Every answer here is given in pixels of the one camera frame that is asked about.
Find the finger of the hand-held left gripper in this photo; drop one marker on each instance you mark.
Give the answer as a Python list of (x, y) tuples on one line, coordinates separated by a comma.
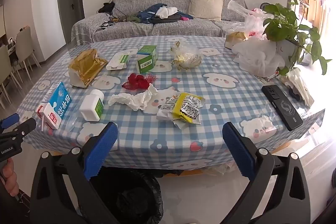
[(22, 128), (9, 121)]

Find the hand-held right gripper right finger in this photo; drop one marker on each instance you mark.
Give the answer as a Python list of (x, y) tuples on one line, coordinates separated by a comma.
[(239, 150)]

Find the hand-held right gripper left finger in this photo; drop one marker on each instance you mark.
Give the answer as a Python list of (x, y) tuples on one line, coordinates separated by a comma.
[(102, 150)]

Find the white pill bottle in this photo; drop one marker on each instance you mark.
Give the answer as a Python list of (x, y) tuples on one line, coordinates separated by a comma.
[(90, 108)]

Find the blue white milk carton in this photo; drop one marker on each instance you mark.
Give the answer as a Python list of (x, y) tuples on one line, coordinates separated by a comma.
[(59, 103)]

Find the white tissue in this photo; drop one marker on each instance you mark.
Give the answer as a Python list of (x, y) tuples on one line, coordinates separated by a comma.
[(131, 100)]

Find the black trash bin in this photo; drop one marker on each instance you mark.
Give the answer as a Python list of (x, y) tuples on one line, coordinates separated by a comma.
[(136, 197)]

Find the yellow snack wrapper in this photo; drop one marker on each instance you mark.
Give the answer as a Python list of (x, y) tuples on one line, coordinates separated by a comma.
[(183, 107)]

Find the red mesh net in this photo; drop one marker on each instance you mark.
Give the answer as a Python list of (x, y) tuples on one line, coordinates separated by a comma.
[(136, 81)]

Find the gold foil bag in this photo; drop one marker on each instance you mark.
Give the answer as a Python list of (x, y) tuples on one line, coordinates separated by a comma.
[(85, 66)]

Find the white medicine box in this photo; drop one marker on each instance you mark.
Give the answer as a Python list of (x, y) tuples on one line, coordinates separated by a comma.
[(119, 61)]

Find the green medicine box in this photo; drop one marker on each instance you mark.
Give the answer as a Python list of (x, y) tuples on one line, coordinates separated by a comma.
[(145, 58)]

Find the person's left hand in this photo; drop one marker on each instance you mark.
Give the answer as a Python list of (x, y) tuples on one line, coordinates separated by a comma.
[(9, 176)]

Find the blue checkered tablecloth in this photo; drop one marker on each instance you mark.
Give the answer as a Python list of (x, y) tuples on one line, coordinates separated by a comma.
[(147, 134)]

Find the beige dining chair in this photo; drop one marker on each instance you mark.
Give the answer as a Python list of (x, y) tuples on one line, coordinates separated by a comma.
[(5, 66), (25, 40)]

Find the white paper bundle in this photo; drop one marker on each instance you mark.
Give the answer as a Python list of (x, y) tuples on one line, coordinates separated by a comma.
[(299, 82)]

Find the white plastic bag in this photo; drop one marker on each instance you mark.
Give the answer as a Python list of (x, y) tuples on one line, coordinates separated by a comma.
[(258, 56)]

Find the kraft paper box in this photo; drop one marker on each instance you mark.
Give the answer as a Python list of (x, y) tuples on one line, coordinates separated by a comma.
[(233, 39)]

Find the striped cloth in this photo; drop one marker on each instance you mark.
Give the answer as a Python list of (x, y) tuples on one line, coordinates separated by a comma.
[(105, 26)]

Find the pink clear plastic bag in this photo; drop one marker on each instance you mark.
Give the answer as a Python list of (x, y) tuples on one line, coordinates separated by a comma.
[(252, 20)]

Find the grey door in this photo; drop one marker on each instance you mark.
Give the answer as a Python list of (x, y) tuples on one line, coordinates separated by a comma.
[(69, 3)]

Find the olive green cloth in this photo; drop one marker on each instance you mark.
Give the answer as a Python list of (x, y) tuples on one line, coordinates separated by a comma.
[(128, 18)]

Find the potted green plant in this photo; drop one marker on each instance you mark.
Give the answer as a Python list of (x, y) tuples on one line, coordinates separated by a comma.
[(283, 19)]

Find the blue jacket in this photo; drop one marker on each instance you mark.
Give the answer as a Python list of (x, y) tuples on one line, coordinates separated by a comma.
[(147, 15)]

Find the pink cloth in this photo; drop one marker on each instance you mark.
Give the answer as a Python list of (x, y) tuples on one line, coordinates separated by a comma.
[(184, 18)]

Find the black bag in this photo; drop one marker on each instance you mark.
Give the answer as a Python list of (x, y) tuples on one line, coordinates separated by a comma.
[(107, 7)]

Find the black garment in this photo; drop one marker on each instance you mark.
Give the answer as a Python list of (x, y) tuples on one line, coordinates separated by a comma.
[(168, 19)]

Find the beige pillow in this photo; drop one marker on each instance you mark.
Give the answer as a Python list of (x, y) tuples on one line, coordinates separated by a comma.
[(206, 6)]

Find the white cloth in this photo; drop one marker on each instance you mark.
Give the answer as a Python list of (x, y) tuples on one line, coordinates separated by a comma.
[(166, 12)]

